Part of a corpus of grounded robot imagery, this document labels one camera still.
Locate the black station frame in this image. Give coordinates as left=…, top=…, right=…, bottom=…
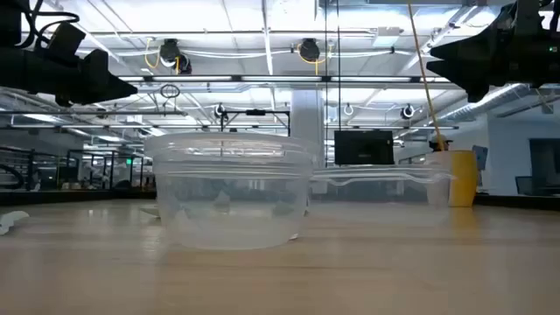
left=220, top=108, right=292, bottom=137

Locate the yellow pole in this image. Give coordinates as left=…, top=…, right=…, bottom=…
left=406, top=0, right=446, bottom=152

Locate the silver ventilation duct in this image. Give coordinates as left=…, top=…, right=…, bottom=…
left=437, top=82, right=560, bottom=124

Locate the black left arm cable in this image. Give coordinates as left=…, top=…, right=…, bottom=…
left=19, top=0, right=81, bottom=49

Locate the green white candy packet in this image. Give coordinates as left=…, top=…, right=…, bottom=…
left=0, top=210, right=31, bottom=236

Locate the clear plastic bowl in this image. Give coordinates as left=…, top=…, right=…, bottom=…
left=143, top=132, right=319, bottom=252

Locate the black hanging cable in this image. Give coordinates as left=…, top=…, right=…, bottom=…
left=336, top=0, right=341, bottom=132
left=324, top=0, right=329, bottom=168

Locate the clear shallow plastic container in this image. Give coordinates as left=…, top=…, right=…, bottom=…
left=308, top=164, right=456, bottom=229

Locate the black monitor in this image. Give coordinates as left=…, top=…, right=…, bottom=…
left=333, top=129, right=396, bottom=167

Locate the black ceiling cable reel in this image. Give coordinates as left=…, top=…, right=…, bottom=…
left=157, top=38, right=193, bottom=75
left=297, top=38, right=322, bottom=64

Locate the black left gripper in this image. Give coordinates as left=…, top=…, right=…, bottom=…
left=0, top=45, right=138, bottom=108

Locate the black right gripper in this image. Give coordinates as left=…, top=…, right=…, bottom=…
left=426, top=6, right=560, bottom=103

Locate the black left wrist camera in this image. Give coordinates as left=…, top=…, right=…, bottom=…
left=46, top=21, right=87, bottom=60

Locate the ceiling light strip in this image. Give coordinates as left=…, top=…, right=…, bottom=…
left=116, top=74, right=452, bottom=84

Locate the yellow bin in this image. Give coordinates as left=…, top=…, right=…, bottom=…
left=444, top=150, right=480, bottom=208

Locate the white column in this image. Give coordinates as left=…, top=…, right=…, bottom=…
left=290, top=88, right=326, bottom=170

